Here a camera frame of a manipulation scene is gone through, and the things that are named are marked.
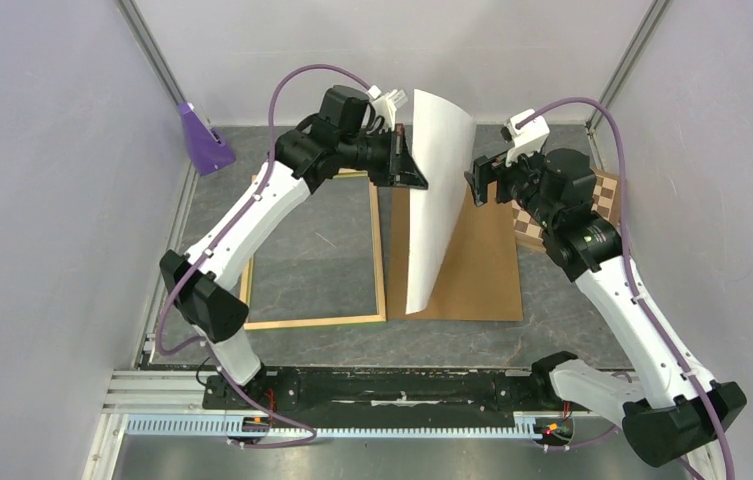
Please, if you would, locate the light wooden picture frame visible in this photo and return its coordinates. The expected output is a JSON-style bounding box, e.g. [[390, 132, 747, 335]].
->
[[238, 168, 389, 332]]

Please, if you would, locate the wooden chessboard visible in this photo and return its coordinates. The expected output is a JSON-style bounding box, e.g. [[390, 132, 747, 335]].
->
[[510, 167, 621, 253]]

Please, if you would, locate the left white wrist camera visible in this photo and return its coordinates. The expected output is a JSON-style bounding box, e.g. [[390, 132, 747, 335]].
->
[[367, 85, 408, 132]]

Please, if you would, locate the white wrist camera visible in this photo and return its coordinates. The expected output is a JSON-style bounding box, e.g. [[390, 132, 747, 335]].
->
[[502, 109, 550, 167], [367, 85, 408, 132]]

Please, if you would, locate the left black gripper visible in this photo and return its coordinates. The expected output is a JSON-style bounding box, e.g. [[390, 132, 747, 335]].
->
[[338, 124, 428, 191]]

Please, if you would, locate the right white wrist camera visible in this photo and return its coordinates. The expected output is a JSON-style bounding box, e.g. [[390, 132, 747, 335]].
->
[[502, 109, 550, 167]]

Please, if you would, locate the white slotted cable duct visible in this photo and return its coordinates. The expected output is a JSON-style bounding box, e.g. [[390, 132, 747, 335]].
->
[[125, 414, 542, 441]]

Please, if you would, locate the purple plastic stand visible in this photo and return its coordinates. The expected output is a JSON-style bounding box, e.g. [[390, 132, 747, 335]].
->
[[178, 102, 236, 176]]

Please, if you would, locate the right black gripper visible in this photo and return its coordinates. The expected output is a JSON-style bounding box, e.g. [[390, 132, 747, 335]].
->
[[464, 140, 557, 229]]

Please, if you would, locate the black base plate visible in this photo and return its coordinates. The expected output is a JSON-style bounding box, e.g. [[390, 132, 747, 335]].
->
[[202, 366, 597, 431]]

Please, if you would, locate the landscape photo print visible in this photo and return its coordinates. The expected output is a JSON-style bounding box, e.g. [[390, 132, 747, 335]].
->
[[405, 89, 475, 314]]

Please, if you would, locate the brown frame backing board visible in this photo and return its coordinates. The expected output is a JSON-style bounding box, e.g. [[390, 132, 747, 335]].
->
[[385, 189, 524, 323]]

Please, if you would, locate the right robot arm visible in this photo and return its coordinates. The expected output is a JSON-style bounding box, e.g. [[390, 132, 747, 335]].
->
[[465, 149, 748, 467]]

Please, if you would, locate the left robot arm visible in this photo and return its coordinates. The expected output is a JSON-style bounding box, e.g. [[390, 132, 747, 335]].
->
[[159, 85, 429, 408]]

